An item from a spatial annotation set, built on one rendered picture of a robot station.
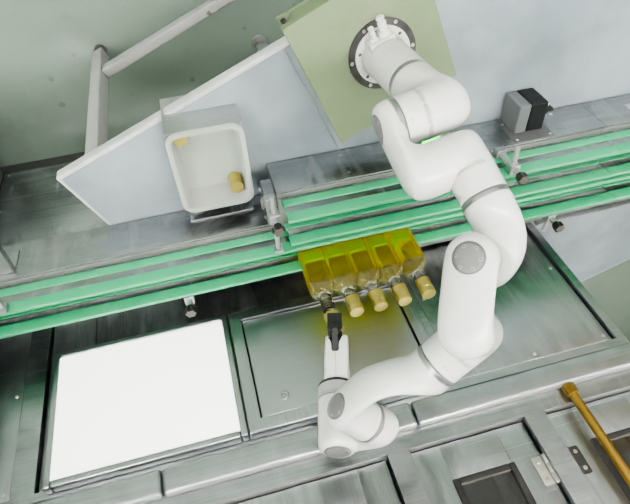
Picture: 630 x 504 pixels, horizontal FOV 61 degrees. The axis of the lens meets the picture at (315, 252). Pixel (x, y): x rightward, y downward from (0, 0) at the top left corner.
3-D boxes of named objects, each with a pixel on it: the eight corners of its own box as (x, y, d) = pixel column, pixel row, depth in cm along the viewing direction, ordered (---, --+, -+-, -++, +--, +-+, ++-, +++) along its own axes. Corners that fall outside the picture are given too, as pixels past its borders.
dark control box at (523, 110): (498, 117, 146) (514, 134, 140) (504, 91, 140) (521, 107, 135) (525, 112, 147) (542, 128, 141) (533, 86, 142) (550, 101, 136)
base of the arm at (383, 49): (342, 29, 111) (368, 58, 99) (396, -1, 110) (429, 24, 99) (365, 91, 121) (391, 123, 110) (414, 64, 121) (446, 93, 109)
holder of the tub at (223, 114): (187, 208, 140) (190, 227, 135) (161, 116, 121) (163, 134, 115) (251, 195, 143) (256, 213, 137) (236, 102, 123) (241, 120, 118)
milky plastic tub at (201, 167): (182, 193, 136) (185, 215, 130) (160, 116, 120) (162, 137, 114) (249, 180, 139) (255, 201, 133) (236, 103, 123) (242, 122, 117)
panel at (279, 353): (58, 360, 134) (46, 495, 111) (53, 353, 132) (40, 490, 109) (397, 280, 147) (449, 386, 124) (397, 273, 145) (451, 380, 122)
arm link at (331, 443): (371, 427, 91) (406, 445, 96) (367, 373, 98) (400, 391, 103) (309, 454, 99) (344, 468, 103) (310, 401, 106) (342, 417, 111)
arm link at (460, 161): (499, 200, 96) (417, 232, 95) (442, 95, 104) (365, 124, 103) (515, 176, 87) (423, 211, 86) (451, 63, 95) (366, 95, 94)
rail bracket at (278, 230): (267, 232, 135) (277, 267, 126) (259, 179, 123) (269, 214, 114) (278, 229, 135) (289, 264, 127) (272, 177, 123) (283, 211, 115)
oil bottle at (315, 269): (293, 244, 141) (313, 305, 127) (291, 229, 137) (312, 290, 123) (313, 240, 142) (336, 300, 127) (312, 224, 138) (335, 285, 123)
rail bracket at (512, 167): (488, 155, 137) (515, 186, 128) (494, 130, 132) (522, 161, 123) (503, 152, 138) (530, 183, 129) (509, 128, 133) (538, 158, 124)
